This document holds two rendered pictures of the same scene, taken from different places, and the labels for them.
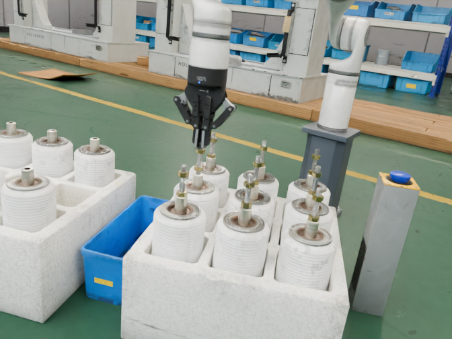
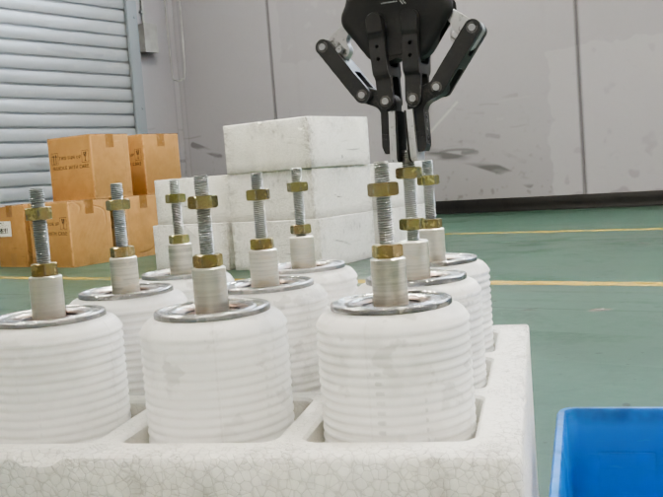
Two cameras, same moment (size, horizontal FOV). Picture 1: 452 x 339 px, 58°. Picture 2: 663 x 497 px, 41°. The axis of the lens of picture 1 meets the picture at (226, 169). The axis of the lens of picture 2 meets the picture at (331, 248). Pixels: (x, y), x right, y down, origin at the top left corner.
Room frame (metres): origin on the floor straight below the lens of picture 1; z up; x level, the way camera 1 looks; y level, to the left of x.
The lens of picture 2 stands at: (1.45, 0.05, 0.34)
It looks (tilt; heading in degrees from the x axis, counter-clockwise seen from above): 5 degrees down; 185
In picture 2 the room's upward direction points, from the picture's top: 4 degrees counter-clockwise
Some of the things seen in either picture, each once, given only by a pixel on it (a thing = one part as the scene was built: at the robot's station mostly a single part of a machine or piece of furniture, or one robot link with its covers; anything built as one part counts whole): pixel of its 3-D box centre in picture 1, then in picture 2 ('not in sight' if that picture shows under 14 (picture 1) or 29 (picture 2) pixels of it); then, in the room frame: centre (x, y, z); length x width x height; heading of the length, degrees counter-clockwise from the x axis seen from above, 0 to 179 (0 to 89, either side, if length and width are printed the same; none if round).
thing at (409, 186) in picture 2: (199, 160); (410, 200); (0.78, 0.06, 0.31); 0.01 x 0.01 x 0.08
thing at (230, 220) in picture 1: (243, 222); (303, 268); (0.65, -0.04, 0.25); 0.08 x 0.08 x 0.01
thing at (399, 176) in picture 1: (399, 177); not in sight; (0.80, -0.36, 0.32); 0.04 x 0.04 x 0.02
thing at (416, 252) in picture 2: (197, 181); (414, 261); (0.78, 0.06, 0.26); 0.02 x 0.02 x 0.03
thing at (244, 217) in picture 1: (244, 215); (302, 253); (0.65, -0.04, 0.26); 0.02 x 0.02 x 0.03
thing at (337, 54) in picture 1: (350, 52); not in sight; (5.63, -1.45, 0.36); 0.50 x 0.38 x 0.21; 151
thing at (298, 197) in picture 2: (247, 195); (299, 209); (0.65, -0.04, 0.30); 0.01 x 0.01 x 0.08
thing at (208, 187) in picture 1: (197, 187); (415, 279); (0.78, 0.06, 0.25); 0.08 x 0.08 x 0.01
